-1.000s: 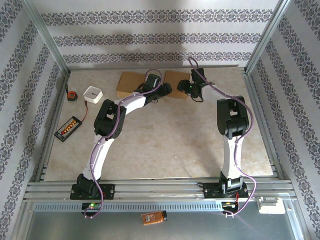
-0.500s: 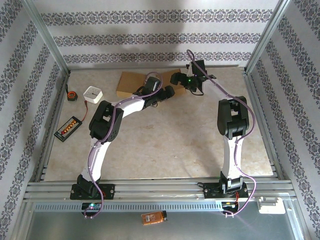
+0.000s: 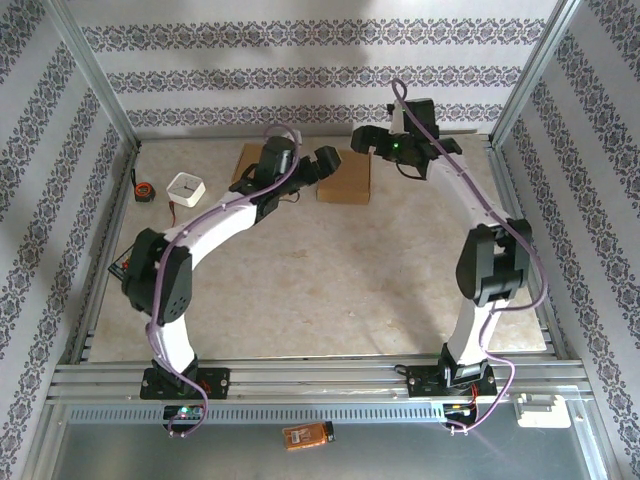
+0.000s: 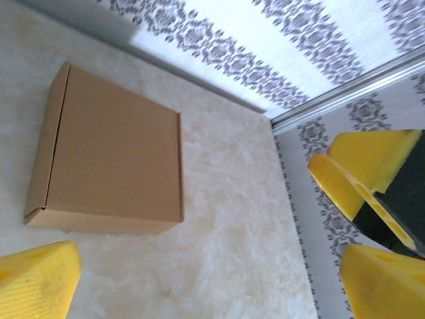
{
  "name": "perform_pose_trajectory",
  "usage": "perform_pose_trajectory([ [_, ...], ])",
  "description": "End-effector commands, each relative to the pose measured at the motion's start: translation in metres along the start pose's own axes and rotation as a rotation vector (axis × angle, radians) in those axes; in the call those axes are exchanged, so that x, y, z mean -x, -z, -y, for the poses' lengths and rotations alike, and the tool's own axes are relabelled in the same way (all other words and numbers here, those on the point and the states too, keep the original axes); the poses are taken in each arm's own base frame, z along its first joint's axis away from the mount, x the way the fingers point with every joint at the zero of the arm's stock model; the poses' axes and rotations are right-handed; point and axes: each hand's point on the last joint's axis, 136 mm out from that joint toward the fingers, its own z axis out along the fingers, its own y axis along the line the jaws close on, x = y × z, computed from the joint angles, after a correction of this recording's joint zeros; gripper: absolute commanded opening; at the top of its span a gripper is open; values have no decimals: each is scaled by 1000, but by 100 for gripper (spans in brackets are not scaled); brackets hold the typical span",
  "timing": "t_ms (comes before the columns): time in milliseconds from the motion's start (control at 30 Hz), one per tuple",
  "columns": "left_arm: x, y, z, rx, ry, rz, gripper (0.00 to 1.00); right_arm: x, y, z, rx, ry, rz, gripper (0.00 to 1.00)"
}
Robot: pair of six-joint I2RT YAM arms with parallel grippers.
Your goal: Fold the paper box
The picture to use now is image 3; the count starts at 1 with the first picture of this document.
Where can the brown cardboard box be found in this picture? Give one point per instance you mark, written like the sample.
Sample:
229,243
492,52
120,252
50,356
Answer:
347,182
247,157

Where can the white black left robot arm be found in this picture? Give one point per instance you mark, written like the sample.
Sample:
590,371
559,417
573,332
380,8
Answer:
220,220

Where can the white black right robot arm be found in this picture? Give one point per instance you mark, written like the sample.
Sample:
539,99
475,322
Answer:
460,195

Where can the white square clock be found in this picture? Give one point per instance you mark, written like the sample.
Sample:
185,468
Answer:
185,190

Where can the orange black tape measure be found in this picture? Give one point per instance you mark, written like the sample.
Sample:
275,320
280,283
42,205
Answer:
144,191

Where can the black orange charger device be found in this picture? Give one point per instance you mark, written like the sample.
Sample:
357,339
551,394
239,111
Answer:
119,270

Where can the orange electronic board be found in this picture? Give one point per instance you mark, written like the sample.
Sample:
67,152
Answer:
305,436

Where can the grey metal sheet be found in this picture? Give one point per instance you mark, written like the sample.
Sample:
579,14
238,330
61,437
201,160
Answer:
200,455

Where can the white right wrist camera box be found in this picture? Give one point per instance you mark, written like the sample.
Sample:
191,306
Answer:
398,122

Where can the aluminium frame post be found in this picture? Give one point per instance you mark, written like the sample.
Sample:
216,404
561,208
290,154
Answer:
95,75
535,65

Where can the aluminium mounting rail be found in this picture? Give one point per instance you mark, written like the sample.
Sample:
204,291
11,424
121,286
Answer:
325,380

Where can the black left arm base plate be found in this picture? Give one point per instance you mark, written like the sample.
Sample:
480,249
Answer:
220,382

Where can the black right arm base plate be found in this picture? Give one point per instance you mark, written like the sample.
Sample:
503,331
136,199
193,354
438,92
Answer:
417,385

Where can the white plastic bracket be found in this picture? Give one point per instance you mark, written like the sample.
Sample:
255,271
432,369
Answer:
542,415

